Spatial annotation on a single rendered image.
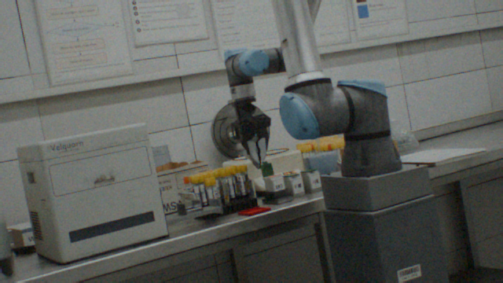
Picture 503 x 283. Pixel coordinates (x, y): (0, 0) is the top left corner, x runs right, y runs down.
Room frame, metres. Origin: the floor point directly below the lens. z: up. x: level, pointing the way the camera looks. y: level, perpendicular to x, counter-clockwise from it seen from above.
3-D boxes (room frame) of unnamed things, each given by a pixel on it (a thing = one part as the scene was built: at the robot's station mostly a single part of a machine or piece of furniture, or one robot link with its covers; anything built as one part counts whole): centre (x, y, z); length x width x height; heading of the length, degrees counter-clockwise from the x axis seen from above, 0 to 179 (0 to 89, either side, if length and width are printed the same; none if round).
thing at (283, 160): (2.38, -0.03, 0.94); 0.30 x 0.24 x 0.12; 20
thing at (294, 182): (2.08, -0.10, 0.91); 0.05 x 0.04 x 0.07; 29
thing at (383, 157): (1.73, -0.28, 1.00); 0.15 x 0.15 x 0.10
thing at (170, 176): (2.25, 0.31, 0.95); 0.29 x 0.25 x 0.15; 29
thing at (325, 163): (2.20, -0.21, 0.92); 0.10 x 0.07 x 0.10; 111
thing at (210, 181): (2.02, 0.10, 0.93); 0.17 x 0.09 x 0.11; 120
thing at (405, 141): (2.85, -0.57, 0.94); 0.20 x 0.17 x 0.14; 102
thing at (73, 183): (1.85, 0.43, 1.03); 0.31 x 0.27 x 0.30; 119
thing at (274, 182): (2.04, -0.05, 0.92); 0.05 x 0.04 x 0.06; 30
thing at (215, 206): (1.86, 0.21, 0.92); 0.21 x 0.07 x 0.05; 119
